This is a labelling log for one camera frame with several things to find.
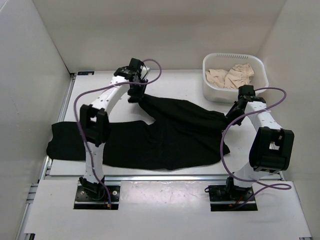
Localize black trousers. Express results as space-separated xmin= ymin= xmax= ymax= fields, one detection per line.
xmin=46 ymin=93 xmax=231 ymax=171

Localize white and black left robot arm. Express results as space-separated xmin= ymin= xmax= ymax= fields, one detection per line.
xmin=75 ymin=58 xmax=150 ymax=201

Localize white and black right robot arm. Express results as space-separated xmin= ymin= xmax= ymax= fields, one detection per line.
xmin=224 ymin=85 xmax=295 ymax=200

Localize beige trousers in basket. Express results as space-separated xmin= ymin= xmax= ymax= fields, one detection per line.
xmin=205 ymin=63 xmax=255 ymax=89

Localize black corner label sticker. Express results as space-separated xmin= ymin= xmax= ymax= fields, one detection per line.
xmin=77 ymin=71 xmax=95 ymax=76

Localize white plastic laundry basket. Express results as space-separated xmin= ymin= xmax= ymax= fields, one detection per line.
xmin=202 ymin=52 xmax=269 ymax=103

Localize white front cover board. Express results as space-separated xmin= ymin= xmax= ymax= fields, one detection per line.
xmin=25 ymin=180 xmax=312 ymax=240

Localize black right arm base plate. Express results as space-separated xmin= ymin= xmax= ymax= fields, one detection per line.
xmin=204 ymin=185 xmax=258 ymax=212

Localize aluminium front frame rail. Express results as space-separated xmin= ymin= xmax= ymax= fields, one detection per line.
xmin=44 ymin=174 xmax=282 ymax=182

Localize aluminium left frame rail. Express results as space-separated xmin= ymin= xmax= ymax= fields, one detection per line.
xmin=15 ymin=73 xmax=77 ymax=240

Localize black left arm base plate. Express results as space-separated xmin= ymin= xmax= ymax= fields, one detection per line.
xmin=73 ymin=179 xmax=121 ymax=210

